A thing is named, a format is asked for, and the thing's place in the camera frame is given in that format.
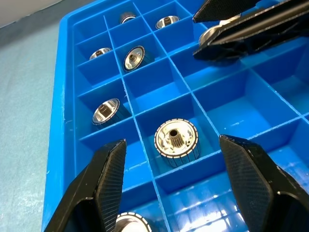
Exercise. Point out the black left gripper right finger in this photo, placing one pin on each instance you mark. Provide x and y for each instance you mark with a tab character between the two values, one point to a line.
260	193

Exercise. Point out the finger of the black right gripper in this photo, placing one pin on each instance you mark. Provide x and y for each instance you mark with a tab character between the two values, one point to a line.
222	9
253	36

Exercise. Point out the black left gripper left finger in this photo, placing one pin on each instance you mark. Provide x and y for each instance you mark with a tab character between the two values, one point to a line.
96	193

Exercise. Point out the blue compartment tray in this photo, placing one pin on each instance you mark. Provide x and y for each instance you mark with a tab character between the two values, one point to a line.
229	113

